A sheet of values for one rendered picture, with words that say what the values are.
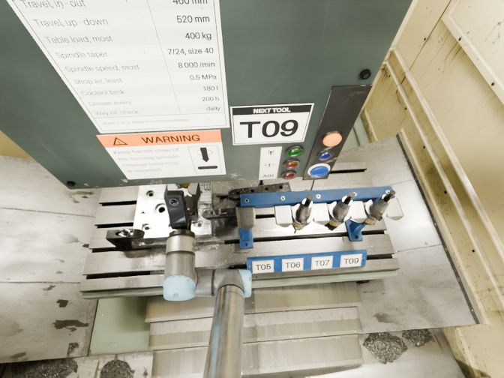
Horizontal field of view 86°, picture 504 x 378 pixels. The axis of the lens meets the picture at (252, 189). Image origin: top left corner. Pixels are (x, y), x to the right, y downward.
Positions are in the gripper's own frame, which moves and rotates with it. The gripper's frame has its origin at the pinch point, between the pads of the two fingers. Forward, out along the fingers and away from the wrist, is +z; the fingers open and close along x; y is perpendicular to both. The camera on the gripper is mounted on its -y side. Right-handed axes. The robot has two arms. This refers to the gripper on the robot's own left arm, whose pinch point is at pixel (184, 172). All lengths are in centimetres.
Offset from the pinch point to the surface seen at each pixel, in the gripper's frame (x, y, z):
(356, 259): 58, 32, -22
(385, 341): 73, 60, -50
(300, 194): 34.6, 3.3, -8.1
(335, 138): 30, -41, -22
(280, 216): 27.8, 4.3, -14.3
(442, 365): 94, 59, -60
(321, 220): 39.6, 4.3, -16.3
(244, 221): 17.2, 4.3, -15.3
